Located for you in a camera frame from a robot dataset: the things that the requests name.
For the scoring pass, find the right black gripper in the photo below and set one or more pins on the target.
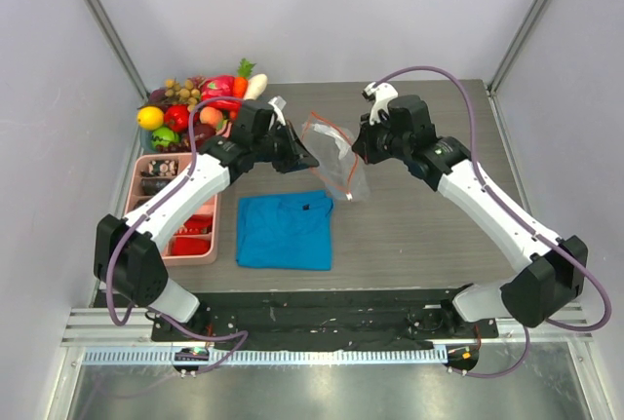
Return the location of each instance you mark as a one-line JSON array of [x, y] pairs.
[[364, 142]]

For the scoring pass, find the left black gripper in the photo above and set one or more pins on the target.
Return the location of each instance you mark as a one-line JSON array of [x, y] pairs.
[[297, 158]]

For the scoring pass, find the clear zip top bag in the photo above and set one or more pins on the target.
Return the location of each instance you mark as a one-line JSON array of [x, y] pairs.
[[340, 169]]

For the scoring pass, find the red chili pepper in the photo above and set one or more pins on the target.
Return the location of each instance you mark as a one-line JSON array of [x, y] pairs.
[[223, 102]]

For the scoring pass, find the pink peach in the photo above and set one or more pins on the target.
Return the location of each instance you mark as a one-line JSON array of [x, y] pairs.
[[212, 117]]

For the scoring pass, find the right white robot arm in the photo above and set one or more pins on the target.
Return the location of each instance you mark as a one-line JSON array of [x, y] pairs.
[[544, 282]]

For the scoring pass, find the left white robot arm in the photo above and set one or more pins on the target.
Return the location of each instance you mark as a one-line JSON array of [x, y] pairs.
[[128, 250]]

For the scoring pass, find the blue folded cloth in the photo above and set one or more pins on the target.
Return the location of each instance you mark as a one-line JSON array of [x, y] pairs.
[[285, 231]]

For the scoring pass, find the white radish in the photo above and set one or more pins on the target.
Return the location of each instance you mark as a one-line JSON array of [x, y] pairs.
[[257, 84]]

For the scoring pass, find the pink dragon fruit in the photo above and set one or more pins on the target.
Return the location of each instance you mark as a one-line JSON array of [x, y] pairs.
[[217, 86]]

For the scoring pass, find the purple grape bunch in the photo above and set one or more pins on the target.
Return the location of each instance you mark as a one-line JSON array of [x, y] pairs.
[[201, 134]]

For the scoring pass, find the red cloth items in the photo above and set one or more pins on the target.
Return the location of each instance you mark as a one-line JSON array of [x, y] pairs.
[[194, 237]]

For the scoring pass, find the red bell pepper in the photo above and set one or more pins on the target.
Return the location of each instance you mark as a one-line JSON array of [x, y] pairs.
[[176, 118]]

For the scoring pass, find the pink divided organizer tray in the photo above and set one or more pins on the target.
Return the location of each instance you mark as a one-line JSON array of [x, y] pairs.
[[211, 207]]

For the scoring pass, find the green striped melon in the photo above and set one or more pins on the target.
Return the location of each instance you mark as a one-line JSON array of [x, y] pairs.
[[162, 138]]

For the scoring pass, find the brown longan bunch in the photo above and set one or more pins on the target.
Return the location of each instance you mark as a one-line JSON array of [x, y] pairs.
[[186, 92]]

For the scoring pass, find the dark rolled socks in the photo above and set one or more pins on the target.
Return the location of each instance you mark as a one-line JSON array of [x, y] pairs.
[[156, 175]]

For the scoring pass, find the teal fruit bowl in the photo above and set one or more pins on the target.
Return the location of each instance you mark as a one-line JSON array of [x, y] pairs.
[[194, 118]]

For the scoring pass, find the purple onion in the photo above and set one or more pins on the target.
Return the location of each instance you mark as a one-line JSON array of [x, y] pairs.
[[157, 97]]

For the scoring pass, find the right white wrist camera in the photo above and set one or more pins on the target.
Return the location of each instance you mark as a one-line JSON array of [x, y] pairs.
[[379, 95]]

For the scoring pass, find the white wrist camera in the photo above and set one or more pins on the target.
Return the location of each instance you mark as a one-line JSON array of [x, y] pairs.
[[379, 95], [277, 104]]

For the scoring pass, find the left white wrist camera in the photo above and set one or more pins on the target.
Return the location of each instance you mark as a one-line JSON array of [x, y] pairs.
[[277, 104]]

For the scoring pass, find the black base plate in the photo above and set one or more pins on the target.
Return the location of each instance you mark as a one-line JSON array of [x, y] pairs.
[[335, 320]]

